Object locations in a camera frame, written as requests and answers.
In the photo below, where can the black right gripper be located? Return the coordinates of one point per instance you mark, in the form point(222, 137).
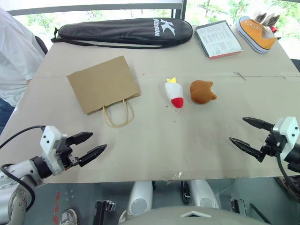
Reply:
point(274, 145)

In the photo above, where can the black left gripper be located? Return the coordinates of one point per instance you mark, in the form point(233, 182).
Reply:
point(63, 152)

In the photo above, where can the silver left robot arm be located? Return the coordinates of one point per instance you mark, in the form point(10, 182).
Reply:
point(23, 167)

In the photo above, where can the brown paper bag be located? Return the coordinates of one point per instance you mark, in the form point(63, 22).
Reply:
point(103, 84)

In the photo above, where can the black racket bag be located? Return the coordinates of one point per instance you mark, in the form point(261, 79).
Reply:
point(122, 30)

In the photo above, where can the dark brown shoe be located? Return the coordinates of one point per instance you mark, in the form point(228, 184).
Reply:
point(289, 187)

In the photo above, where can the brown plush bear toy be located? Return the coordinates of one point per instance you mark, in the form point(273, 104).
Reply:
point(201, 92)

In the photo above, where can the white grey sneaker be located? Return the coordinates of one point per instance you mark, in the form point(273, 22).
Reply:
point(69, 216)

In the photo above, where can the silver robot left leg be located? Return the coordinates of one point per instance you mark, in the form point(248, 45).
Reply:
point(139, 197)

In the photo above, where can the silver robot leg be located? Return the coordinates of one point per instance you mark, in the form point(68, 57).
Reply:
point(204, 194)
point(139, 197)

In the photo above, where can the silver robot right leg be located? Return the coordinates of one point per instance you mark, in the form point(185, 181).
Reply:
point(204, 194)

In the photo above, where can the white red rocket plush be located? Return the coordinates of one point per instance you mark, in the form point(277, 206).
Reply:
point(173, 92)

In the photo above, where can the orange canvas sneaker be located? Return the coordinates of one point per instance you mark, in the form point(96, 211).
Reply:
point(255, 35)

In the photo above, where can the clipboard with printed paper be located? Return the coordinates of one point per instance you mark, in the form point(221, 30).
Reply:
point(218, 38)

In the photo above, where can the grey robot torso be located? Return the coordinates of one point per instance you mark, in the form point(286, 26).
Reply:
point(187, 218)

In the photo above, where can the black chair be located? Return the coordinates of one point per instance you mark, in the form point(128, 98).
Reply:
point(42, 45)

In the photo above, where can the brown eared plush toy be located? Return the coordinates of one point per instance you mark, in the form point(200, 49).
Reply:
point(267, 20)

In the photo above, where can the person in white shirt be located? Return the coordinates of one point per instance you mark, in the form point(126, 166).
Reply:
point(14, 51)

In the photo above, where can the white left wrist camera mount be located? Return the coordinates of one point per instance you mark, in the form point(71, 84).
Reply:
point(50, 143)

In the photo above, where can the black metal bracket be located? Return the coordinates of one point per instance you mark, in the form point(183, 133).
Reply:
point(103, 212)
point(237, 206)

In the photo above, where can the grey window frame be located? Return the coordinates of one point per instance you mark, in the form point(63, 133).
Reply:
point(179, 9)

